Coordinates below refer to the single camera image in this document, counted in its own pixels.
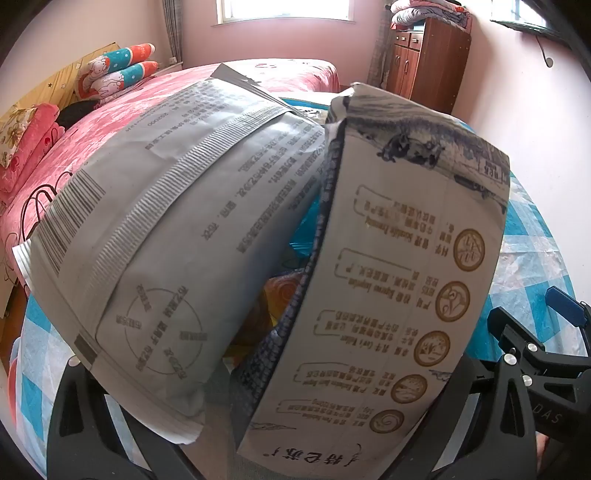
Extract orange snack wrapper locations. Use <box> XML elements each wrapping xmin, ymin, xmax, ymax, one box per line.
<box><xmin>226</xmin><ymin>270</ymin><xmax>310</xmax><ymax>365</ymax></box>

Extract cartoon bolster pillow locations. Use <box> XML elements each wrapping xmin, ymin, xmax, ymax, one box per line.
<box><xmin>95</xmin><ymin>61</ymin><xmax>161</xmax><ymax>106</ymax></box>
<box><xmin>78</xmin><ymin>42</ymin><xmax>156</xmax><ymax>93</ymax></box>

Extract wall-mounted television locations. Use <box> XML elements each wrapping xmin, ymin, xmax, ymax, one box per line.
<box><xmin>489</xmin><ymin>18</ymin><xmax>561</xmax><ymax>38</ymax></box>

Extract wooden cabinet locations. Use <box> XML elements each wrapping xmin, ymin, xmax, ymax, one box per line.
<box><xmin>385</xmin><ymin>17</ymin><xmax>472</xmax><ymax>116</ymax></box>

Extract grey printed snack packet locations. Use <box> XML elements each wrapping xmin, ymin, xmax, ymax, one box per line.
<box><xmin>13</xmin><ymin>62</ymin><xmax>333</xmax><ymax>446</ymax></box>

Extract window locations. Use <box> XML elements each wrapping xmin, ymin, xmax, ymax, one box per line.
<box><xmin>217</xmin><ymin>0</ymin><xmax>358</xmax><ymax>26</ymax></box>

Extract grey curtain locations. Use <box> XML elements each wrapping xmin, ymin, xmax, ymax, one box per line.
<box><xmin>164</xmin><ymin>0</ymin><xmax>185</xmax><ymax>70</ymax></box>
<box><xmin>367</xmin><ymin>0</ymin><xmax>393</xmax><ymax>86</ymax></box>

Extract white packet with gold circles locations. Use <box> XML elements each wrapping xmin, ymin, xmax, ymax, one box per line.
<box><xmin>228</xmin><ymin>83</ymin><xmax>512</xmax><ymax>476</ymax></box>

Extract stack of folded quilts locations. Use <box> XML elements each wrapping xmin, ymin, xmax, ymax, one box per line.
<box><xmin>390</xmin><ymin>0</ymin><xmax>472</xmax><ymax>29</ymax></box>

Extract pink folded blanket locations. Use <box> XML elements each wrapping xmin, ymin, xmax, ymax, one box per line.
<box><xmin>0</xmin><ymin>102</ymin><xmax>65</xmax><ymax>195</ymax></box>

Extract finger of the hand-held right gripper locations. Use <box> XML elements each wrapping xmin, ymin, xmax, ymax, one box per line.
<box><xmin>547</xmin><ymin>285</ymin><xmax>591</xmax><ymax>333</ymax></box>
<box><xmin>489</xmin><ymin>307</ymin><xmax>546</xmax><ymax>365</ymax></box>

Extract yellow headboard cover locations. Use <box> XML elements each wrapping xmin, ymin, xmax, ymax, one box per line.
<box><xmin>0</xmin><ymin>44</ymin><xmax>116</xmax><ymax>121</ymax></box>

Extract blue checked tablecloth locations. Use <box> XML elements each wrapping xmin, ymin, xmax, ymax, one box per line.
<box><xmin>9</xmin><ymin>92</ymin><xmax>585</xmax><ymax>430</ymax></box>

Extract black cable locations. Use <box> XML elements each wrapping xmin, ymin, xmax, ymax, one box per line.
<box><xmin>23</xmin><ymin>182</ymin><xmax>65</xmax><ymax>241</ymax></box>

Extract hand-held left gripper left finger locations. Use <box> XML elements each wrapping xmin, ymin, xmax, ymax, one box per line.
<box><xmin>46</xmin><ymin>359</ymin><xmax>195</xmax><ymax>480</ymax></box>

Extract black garment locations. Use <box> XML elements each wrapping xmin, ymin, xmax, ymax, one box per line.
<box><xmin>55</xmin><ymin>102</ymin><xmax>100</xmax><ymax>132</ymax></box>

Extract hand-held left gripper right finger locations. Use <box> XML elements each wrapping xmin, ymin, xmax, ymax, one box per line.
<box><xmin>431</xmin><ymin>360</ymin><xmax>539</xmax><ymax>480</ymax></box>

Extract bed with pink blanket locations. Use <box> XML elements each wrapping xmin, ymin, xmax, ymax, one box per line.
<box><xmin>0</xmin><ymin>58</ymin><xmax>342</xmax><ymax>301</ymax></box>

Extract floral pillow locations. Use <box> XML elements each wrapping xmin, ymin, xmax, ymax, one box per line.
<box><xmin>0</xmin><ymin>105</ymin><xmax>38</xmax><ymax>169</ymax></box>

